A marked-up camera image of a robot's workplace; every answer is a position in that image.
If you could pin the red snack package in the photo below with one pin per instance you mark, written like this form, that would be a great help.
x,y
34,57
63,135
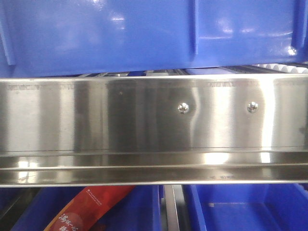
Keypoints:
x,y
87,207

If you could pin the lower right blue bin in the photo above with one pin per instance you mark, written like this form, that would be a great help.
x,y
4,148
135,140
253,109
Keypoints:
x,y
247,207

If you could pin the white roller track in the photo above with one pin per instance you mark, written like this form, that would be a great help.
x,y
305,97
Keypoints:
x,y
291,68

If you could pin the large blue plastic bin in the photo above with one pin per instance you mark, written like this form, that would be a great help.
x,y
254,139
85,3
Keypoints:
x,y
43,38

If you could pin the metal divider post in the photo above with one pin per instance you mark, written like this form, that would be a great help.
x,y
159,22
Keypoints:
x,y
176,209

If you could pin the right silver screw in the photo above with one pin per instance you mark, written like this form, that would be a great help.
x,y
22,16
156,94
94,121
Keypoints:
x,y
252,107

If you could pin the left silver screw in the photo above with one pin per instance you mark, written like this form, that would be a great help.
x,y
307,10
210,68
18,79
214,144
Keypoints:
x,y
183,108

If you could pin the silver screw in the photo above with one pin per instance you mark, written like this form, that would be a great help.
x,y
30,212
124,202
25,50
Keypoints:
x,y
183,108
252,107

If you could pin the stainless steel shelf rail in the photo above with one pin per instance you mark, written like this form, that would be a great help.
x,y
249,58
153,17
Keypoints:
x,y
127,130

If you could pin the lower left blue bin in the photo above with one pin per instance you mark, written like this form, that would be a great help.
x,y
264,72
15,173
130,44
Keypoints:
x,y
138,211

